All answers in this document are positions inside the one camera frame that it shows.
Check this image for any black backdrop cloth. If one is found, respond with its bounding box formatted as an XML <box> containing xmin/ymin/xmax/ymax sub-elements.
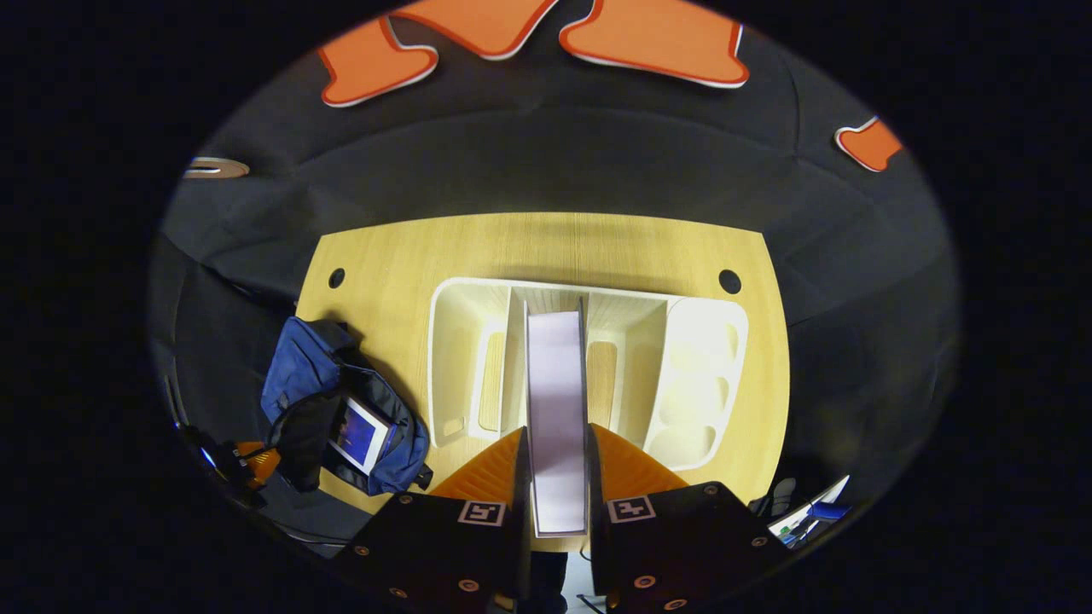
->
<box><xmin>149</xmin><ymin>0</ymin><xmax>961</xmax><ymax>547</ymax></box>

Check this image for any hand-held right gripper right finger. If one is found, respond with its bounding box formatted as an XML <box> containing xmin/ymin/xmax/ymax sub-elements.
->
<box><xmin>587</xmin><ymin>422</ymin><xmax>792</xmax><ymax>613</ymax></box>

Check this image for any black book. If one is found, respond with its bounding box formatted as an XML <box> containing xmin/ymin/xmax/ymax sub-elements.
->
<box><xmin>523</xmin><ymin>298</ymin><xmax>591</xmax><ymax>538</ymax></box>

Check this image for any white bookshelf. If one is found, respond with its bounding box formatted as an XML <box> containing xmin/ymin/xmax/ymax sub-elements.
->
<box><xmin>427</xmin><ymin>277</ymin><xmax>750</xmax><ymax>472</ymax></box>

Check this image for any blue book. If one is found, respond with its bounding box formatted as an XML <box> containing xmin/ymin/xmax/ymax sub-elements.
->
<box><xmin>328</xmin><ymin>397</ymin><xmax>395</xmax><ymax>476</ymax></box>

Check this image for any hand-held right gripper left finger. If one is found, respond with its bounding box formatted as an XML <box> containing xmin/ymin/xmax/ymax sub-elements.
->
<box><xmin>331</xmin><ymin>426</ymin><xmax>533</xmax><ymax>613</ymax></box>

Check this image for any blue schoolbag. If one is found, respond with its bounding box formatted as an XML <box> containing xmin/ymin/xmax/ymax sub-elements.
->
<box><xmin>260</xmin><ymin>317</ymin><xmax>433</xmax><ymax>497</ymax></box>

